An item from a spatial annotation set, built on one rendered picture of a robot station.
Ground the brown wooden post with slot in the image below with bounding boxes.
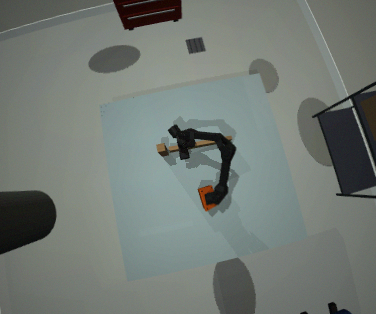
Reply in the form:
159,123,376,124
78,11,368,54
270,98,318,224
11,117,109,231
156,143,169,157

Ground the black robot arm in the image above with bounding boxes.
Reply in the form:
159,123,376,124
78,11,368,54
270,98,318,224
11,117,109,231
168,124,237,205

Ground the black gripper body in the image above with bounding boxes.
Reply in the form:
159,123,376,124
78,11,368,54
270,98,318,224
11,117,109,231
178,145,190,160

